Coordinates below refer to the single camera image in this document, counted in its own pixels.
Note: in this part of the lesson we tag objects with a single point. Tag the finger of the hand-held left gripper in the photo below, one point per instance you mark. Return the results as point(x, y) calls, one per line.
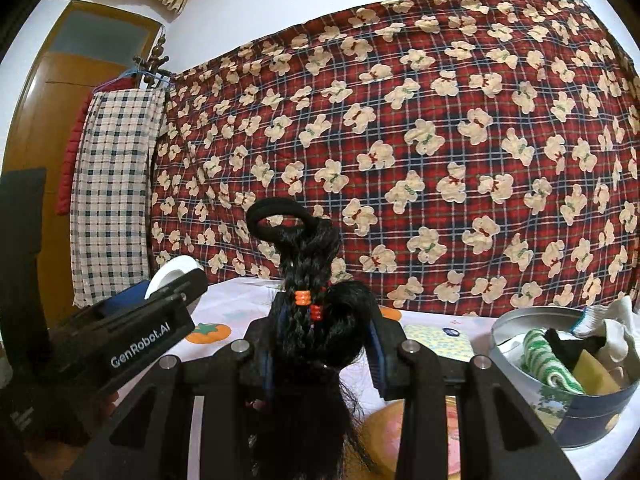
point(187, 287)
point(125, 301)

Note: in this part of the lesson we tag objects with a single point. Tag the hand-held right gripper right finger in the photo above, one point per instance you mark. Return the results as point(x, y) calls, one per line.
point(377, 360)

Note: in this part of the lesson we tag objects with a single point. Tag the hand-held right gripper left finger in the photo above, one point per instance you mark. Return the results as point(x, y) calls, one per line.
point(268, 380)

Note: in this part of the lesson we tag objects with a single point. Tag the white tape roll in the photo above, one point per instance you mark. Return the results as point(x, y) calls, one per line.
point(167, 267)

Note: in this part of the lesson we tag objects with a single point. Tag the black braided hairpiece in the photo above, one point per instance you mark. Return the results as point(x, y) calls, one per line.
point(305, 360)

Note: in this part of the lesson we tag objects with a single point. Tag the green striped fuzzy sock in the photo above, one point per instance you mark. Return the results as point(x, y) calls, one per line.
point(542, 360)

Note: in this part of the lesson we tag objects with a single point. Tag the black cloth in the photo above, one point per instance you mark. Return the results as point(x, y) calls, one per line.
point(570, 347)

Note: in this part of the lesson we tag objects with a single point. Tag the round printed metal tin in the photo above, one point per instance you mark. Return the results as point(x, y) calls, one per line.
point(575, 420)

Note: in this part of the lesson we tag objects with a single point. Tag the yellow sponge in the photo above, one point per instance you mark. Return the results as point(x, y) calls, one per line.
point(595, 377)

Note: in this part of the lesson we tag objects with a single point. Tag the white glove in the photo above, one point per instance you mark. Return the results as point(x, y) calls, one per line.
point(615, 335)

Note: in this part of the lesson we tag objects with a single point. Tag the white persimmon-print tablecloth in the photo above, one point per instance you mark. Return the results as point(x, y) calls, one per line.
point(235, 300)

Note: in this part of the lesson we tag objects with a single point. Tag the yellow patterned tissue pack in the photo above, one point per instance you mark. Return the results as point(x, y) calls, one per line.
point(435, 342)

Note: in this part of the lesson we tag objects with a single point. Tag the gold round tin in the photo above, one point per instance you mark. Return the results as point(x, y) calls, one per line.
point(385, 430)

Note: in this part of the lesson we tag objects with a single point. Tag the checkered cream cloth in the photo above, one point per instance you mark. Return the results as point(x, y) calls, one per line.
point(110, 200)

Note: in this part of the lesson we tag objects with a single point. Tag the black flat panel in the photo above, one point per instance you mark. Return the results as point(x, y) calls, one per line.
point(22, 260)

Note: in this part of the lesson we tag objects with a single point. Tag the red quilted jacket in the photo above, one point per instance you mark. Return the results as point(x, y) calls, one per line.
point(67, 175)

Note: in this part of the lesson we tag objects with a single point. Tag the metal coat rack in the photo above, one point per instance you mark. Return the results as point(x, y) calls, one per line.
point(155, 67)

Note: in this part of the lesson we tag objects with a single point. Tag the wooden door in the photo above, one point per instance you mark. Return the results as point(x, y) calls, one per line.
point(50, 85)

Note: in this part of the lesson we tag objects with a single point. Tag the red plaid bear-print blanket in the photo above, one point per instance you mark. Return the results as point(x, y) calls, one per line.
point(450, 135)

